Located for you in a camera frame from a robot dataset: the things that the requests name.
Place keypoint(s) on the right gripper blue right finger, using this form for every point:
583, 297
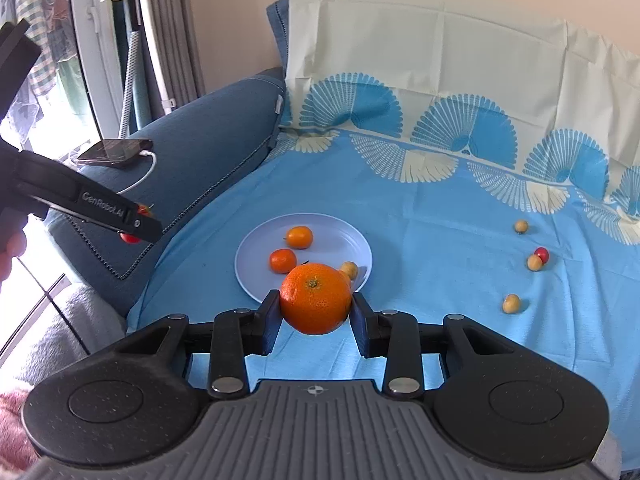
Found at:
392, 335

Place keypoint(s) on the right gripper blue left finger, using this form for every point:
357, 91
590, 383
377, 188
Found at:
239, 333

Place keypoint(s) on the tan longan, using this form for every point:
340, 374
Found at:
521, 226
350, 269
511, 304
534, 263

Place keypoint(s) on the orange tangerine with stem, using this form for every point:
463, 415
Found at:
282, 261

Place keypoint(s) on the orange kumquat oval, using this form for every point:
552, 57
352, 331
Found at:
299, 237

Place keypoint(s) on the tan longan top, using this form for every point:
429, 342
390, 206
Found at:
521, 226

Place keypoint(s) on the red cherry tomato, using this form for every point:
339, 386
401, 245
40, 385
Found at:
543, 254
142, 211

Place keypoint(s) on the person's left hand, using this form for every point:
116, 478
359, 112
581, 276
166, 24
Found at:
15, 247

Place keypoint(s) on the black smartphone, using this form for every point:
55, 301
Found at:
114, 152

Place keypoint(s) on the lavender round plate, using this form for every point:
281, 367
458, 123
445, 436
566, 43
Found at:
335, 242

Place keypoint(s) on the dark blue sofa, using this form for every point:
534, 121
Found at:
201, 149

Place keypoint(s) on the blue patterned bed sheet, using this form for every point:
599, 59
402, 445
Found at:
432, 126

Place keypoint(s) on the grey curtain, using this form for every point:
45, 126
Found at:
168, 71

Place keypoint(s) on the white window frame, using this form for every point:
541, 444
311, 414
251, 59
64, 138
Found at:
99, 60

